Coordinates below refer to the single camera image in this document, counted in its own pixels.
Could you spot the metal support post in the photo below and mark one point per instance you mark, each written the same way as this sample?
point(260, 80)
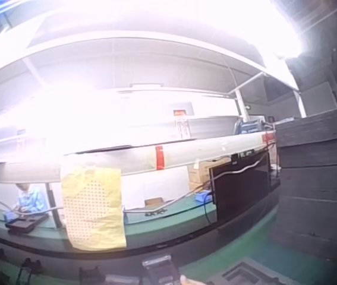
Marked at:
point(53, 205)

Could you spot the small blue box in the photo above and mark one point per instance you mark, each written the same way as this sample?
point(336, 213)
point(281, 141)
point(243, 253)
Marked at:
point(201, 197)

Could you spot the yellow sheet with red dots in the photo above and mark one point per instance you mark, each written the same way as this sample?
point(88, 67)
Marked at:
point(94, 207)

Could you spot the grey foam tray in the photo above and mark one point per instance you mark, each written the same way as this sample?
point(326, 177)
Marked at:
point(245, 274)

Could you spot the white overhead canopy frame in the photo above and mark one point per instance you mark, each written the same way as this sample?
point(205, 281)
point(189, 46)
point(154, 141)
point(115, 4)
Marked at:
point(156, 56)

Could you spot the white workbench shelf beam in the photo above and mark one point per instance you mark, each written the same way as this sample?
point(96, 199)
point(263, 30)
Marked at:
point(204, 151)

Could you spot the small blue bin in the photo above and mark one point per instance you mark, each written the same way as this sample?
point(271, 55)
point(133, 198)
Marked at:
point(9, 217)

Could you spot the black flat monitor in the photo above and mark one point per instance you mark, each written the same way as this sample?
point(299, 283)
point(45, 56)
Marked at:
point(239, 190)

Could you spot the person's right hand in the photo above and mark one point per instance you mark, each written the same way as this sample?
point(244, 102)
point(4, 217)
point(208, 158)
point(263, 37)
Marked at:
point(190, 280)

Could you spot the stack of grey trays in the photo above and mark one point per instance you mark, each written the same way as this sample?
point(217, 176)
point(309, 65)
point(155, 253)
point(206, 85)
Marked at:
point(319, 184)

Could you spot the blue box on shelf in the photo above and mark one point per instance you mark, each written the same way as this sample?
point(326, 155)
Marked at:
point(250, 126)

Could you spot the small brown cardboard box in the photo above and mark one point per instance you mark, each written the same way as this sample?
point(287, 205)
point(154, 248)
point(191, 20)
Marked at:
point(154, 202)

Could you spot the red tape strip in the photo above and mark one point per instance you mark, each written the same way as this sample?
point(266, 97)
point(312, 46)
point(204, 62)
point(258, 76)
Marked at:
point(159, 158)

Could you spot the black tray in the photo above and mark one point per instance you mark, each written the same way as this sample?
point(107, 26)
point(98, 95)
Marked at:
point(25, 223)

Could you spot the brown cardboard boxes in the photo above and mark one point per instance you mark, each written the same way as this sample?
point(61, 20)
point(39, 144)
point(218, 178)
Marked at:
point(199, 175)

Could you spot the person's right fingers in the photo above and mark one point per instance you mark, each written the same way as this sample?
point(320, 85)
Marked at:
point(189, 280)

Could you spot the white hanging label card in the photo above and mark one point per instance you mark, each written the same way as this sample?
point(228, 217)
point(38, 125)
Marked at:
point(183, 127)

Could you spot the black electronic device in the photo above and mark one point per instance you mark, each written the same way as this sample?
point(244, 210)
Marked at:
point(160, 271)

